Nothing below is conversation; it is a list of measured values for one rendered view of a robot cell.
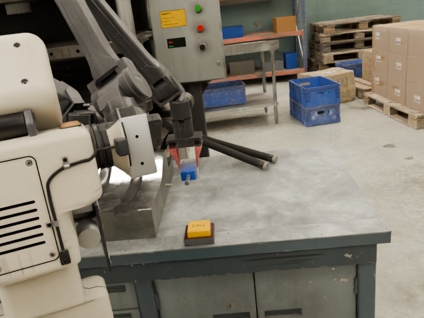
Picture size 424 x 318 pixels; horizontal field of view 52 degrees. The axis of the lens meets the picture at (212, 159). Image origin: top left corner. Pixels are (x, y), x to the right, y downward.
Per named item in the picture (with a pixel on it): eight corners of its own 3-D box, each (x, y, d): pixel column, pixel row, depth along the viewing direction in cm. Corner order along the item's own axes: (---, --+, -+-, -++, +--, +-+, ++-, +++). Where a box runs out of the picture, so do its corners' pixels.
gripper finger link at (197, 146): (182, 164, 133) (177, 135, 130) (205, 161, 132) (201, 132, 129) (180, 172, 126) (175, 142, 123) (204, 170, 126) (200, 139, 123)
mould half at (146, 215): (156, 237, 122) (148, 194, 117) (65, 245, 123) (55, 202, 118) (174, 171, 168) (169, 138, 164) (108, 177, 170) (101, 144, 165)
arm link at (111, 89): (101, 117, 84) (122, 101, 83) (91, 81, 90) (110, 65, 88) (131, 134, 92) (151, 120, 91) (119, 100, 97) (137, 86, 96)
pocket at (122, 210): (133, 222, 120) (130, 211, 119) (114, 224, 120) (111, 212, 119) (136, 214, 124) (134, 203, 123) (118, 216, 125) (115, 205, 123)
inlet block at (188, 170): (197, 191, 121) (194, 173, 119) (179, 193, 121) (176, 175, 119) (199, 173, 133) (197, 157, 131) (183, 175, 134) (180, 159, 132)
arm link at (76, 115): (63, 110, 113) (78, 111, 111) (82, 108, 119) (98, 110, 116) (64, 135, 115) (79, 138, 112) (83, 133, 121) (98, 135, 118)
